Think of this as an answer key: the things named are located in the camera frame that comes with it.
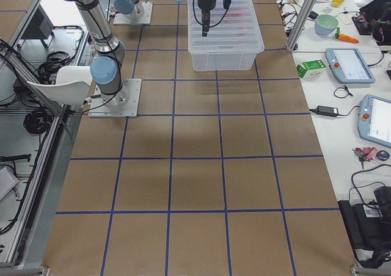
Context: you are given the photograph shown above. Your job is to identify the clear plastic box lid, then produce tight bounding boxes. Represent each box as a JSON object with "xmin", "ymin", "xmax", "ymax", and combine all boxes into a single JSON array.
[{"xmin": 188, "ymin": 0, "xmax": 265, "ymax": 54}]

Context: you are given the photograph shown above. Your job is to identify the clear plastic storage box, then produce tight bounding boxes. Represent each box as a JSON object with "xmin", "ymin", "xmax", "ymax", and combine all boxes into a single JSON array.
[{"xmin": 188, "ymin": 0, "xmax": 265, "ymax": 71}]

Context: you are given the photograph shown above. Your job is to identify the green and blue bowls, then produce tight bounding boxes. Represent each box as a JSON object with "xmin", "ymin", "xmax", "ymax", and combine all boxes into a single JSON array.
[{"xmin": 314, "ymin": 14, "xmax": 339, "ymax": 35}]

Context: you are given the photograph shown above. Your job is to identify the green white carton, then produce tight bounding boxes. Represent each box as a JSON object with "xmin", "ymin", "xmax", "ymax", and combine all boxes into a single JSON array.
[{"xmin": 296, "ymin": 60, "xmax": 326, "ymax": 79}]

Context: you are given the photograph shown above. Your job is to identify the toy corn cob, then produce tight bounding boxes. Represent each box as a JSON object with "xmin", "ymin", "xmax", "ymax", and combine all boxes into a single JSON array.
[{"xmin": 331, "ymin": 0, "xmax": 345, "ymax": 8}]

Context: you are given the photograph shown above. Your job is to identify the toy carrot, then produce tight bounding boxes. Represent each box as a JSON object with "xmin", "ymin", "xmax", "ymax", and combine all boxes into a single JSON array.
[{"xmin": 335, "ymin": 27, "xmax": 359, "ymax": 44}]

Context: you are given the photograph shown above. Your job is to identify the upper teach pendant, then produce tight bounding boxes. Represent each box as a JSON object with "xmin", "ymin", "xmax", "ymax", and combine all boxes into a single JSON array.
[{"xmin": 325, "ymin": 48, "xmax": 376, "ymax": 84}]

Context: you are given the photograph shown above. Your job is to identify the teach pendant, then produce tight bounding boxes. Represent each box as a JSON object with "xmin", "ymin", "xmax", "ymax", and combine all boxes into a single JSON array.
[
  {"xmin": 325, "ymin": 48, "xmax": 376, "ymax": 84},
  {"xmin": 357, "ymin": 95, "xmax": 390, "ymax": 148}
]

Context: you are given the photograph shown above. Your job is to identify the white plastic chair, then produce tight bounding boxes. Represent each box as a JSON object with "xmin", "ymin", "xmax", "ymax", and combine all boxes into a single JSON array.
[{"xmin": 27, "ymin": 66, "xmax": 92, "ymax": 106}]

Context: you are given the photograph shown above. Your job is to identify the black power adapter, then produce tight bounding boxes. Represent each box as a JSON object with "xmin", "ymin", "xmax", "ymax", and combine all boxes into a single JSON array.
[{"xmin": 316, "ymin": 105, "xmax": 339, "ymax": 117}]

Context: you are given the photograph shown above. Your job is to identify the lower teach pendant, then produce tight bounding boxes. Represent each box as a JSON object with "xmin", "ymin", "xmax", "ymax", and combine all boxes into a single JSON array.
[{"xmin": 357, "ymin": 95, "xmax": 390, "ymax": 148}]

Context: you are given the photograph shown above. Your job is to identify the red key bunch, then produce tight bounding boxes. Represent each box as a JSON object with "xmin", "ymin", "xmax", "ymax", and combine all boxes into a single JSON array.
[{"xmin": 352, "ymin": 147, "xmax": 378, "ymax": 169}]

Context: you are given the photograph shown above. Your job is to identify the black computer mouse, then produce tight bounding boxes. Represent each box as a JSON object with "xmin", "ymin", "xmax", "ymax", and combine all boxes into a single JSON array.
[{"xmin": 376, "ymin": 150, "xmax": 390, "ymax": 161}]

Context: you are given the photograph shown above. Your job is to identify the black bag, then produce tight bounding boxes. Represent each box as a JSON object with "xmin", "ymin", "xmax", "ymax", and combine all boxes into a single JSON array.
[{"xmin": 338, "ymin": 186, "xmax": 390, "ymax": 269}]

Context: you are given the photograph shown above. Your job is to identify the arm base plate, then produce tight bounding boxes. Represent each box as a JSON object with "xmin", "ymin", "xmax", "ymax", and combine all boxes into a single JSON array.
[
  {"xmin": 114, "ymin": 2, "xmax": 153, "ymax": 26},
  {"xmin": 87, "ymin": 79, "xmax": 142, "ymax": 118}
]

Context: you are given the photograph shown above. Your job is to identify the aluminium frame post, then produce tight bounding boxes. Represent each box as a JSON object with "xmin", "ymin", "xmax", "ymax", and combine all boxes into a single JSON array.
[{"xmin": 286, "ymin": 0, "xmax": 316, "ymax": 53}]

